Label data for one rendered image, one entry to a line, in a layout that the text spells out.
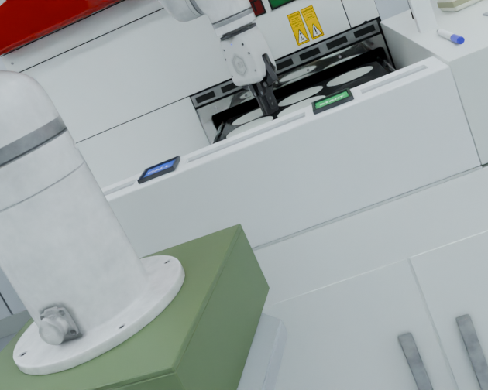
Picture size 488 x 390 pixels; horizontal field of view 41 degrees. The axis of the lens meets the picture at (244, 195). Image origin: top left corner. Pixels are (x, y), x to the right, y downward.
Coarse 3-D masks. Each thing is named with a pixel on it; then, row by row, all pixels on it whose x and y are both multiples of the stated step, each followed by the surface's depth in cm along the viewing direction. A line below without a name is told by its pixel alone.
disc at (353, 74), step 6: (348, 72) 137; (354, 72) 134; (360, 72) 131; (366, 72) 129; (336, 78) 136; (342, 78) 133; (348, 78) 131; (354, 78) 128; (330, 84) 132; (336, 84) 130
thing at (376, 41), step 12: (372, 36) 140; (348, 48) 140; (360, 48) 140; (372, 48) 140; (384, 48) 140; (324, 60) 141; (336, 60) 141; (288, 72) 142; (300, 72) 142; (312, 72) 142; (276, 84) 144; (228, 96) 146; (240, 96) 145; (252, 96) 145; (204, 108) 146; (216, 108) 146; (204, 120) 147; (216, 132) 148
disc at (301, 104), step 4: (320, 96) 126; (324, 96) 124; (304, 100) 129; (308, 100) 127; (312, 100) 125; (316, 100) 124; (296, 104) 128; (300, 104) 126; (304, 104) 124; (308, 104) 123; (288, 108) 127; (292, 108) 126; (296, 108) 124; (300, 108) 123; (280, 112) 127; (284, 112) 125; (288, 112) 124; (280, 116) 124
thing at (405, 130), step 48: (384, 96) 82; (432, 96) 82; (240, 144) 87; (288, 144) 85; (336, 144) 84; (384, 144) 84; (432, 144) 84; (144, 192) 88; (192, 192) 88; (240, 192) 87; (288, 192) 87; (336, 192) 87; (384, 192) 86; (144, 240) 91
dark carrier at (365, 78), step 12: (372, 72) 127; (384, 72) 122; (324, 84) 135; (348, 84) 126; (360, 84) 121; (288, 96) 139; (312, 96) 129; (228, 120) 142; (252, 120) 131; (228, 132) 130
